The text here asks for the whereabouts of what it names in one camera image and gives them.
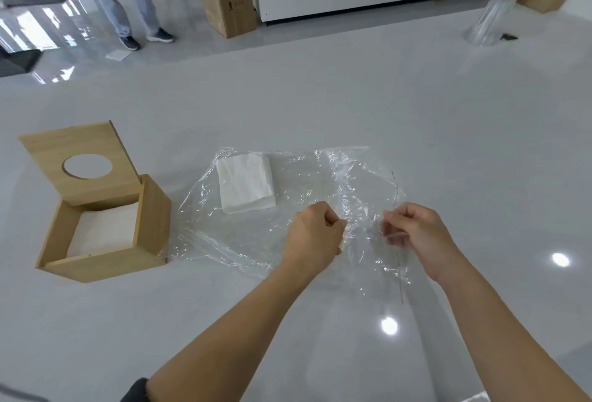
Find clear plastic film roll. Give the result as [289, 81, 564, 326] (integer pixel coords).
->
[463, 0, 515, 48]

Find wooden tissue box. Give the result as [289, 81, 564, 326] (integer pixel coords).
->
[35, 173, 173, 284]

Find clear plastic bag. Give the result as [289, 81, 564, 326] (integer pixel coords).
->
[167, 146, 413, 305]

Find black sleeve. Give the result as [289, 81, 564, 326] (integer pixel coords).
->
[119, 377, 151, 402]

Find person's left forearm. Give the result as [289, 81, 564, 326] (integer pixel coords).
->
[146, 256, 325, 402]

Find wooden lid with round hole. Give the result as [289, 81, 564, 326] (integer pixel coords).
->
[18, 120, 142, 207]

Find white napkin stack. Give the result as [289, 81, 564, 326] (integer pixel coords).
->
[216, 152, 277, 216]

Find person's right hand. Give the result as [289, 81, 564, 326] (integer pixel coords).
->
[380, 203, 457, 283]

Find person's left hand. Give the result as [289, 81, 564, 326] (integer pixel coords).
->
[281, 201, 348, 274]

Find white tissues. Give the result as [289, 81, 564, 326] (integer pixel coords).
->
[66, 201, 141, 259]

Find person's right forearm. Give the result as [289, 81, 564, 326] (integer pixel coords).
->
[434, 256, 592, 402]

